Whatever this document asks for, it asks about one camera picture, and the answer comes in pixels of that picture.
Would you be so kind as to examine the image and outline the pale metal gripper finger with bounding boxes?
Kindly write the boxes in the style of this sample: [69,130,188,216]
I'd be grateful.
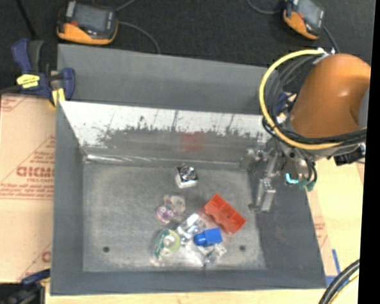
[259,178,277,214]
[248,174,262,212]

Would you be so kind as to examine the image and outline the red toy block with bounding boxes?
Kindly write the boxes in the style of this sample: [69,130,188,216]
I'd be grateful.
[201,193,249,237]

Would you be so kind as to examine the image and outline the blue cap bottle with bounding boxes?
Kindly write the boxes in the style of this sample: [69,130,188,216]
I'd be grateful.
[193,226,224,248]

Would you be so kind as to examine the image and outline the shiny silver cube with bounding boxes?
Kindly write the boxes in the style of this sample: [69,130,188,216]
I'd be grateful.
[174,163,200,190]

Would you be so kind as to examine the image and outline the clear plastic packet, white parts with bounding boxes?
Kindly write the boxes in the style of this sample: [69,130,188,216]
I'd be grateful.
[176,212,208,244]

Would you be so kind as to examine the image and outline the crumpled clear plastic packet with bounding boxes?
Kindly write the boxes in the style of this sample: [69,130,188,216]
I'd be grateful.
[183,240,229,269]

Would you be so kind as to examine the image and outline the clear packet with pink thing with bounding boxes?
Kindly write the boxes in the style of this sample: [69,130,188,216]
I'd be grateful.
[155,193,187,226]

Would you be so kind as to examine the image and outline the grey metal bin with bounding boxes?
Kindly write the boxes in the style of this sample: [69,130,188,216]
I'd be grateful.
[42,43,342,304]

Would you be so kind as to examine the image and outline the brown cardboard board, red print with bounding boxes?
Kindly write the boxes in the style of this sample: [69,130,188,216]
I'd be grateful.
[0,92,63,289]

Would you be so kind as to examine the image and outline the black cylinder on white bracket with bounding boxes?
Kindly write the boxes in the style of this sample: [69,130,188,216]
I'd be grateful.
[333,144,363,168]

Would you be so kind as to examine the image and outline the green ring in clear packet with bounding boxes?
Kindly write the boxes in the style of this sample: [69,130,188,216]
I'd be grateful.
[152,228,183,261]

